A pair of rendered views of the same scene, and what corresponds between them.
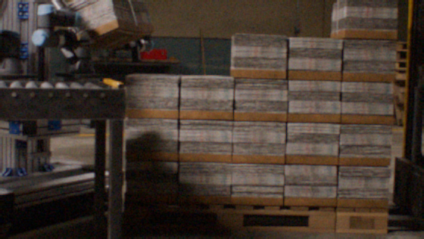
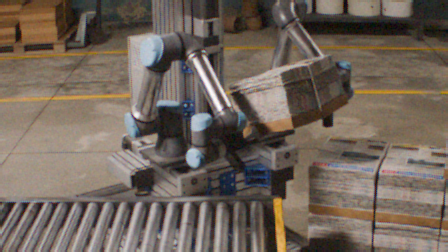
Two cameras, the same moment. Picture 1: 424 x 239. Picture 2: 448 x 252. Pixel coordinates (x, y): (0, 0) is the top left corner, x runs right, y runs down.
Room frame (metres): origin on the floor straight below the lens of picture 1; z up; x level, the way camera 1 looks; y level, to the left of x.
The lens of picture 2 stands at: (0.15, -0.23, 2.06)
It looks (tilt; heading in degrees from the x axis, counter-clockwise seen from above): 23 degrees down; 18
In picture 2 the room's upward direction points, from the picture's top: straight up
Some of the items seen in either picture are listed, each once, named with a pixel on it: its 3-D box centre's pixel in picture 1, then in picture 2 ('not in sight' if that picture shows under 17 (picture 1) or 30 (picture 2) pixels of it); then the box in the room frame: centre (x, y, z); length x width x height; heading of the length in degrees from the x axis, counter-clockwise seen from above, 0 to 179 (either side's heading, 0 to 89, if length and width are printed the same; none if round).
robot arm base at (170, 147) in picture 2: (8, 64); (170, 140); (2.95, 1.19, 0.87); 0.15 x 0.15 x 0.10
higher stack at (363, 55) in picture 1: (358, 113); not in sight; (3.19, -0.73, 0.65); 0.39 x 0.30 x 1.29; 1
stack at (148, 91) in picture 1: (231, 149); (440, 247); (3.18, -0.01, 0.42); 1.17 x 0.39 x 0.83; 91
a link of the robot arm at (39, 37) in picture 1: (45, 38); (202, 154); (2.55, 0.86, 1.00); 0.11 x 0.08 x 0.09; 160
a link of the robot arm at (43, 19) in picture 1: (49, 17); (205, 129); (2.56, 0.85, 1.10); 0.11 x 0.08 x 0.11; 144
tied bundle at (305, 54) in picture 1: (309, 59); not in sight; (3.19, -0.44, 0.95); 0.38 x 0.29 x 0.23; 2
